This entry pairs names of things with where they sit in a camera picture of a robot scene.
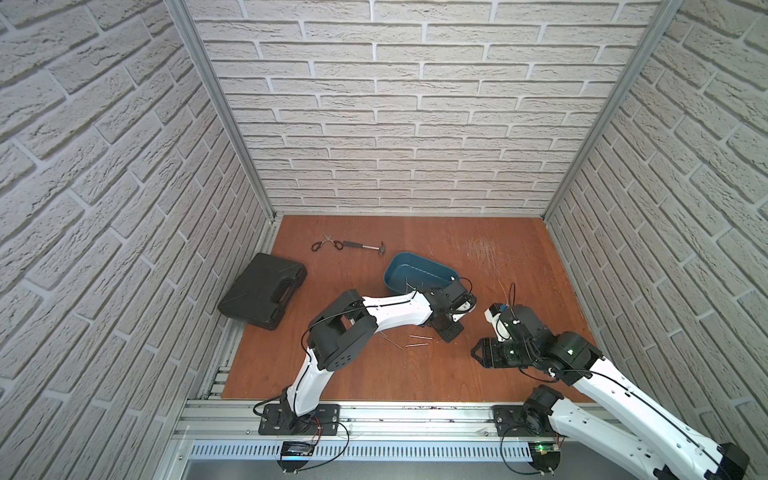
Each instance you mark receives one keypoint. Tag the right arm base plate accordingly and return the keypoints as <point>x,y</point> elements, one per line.
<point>520,421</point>

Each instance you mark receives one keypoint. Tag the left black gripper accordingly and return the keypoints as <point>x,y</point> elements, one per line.
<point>450,327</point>

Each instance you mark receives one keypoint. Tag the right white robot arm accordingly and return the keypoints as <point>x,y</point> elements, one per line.
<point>589,400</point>

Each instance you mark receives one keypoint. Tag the controller board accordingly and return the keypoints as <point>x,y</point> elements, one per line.
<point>295,455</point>
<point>545,457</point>

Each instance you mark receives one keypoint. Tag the black plastic tool case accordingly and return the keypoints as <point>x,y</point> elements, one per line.
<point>260,294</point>

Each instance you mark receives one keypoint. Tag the black-handled scissors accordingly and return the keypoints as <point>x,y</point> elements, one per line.
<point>328,239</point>

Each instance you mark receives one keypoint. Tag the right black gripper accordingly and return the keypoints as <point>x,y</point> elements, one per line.
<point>487,353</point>

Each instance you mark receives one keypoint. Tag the teal plastic storage box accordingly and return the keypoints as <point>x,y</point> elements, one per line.
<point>408,271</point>

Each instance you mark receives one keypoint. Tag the small black-handled hammer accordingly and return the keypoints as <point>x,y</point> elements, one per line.
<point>380,249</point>

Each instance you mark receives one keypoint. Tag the aluminium front rail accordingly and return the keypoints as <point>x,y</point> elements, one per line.
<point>368,431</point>

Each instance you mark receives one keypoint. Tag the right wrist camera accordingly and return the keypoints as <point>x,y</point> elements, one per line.
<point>493,316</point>

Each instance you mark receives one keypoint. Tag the right controller board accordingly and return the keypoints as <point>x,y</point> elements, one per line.
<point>545,457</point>

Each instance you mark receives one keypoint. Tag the left controller board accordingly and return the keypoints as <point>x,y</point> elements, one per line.
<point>295,455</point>

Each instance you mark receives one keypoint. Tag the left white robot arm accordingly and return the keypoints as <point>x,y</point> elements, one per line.
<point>336,336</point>

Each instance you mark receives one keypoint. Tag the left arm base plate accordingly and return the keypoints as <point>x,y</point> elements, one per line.
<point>278,420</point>

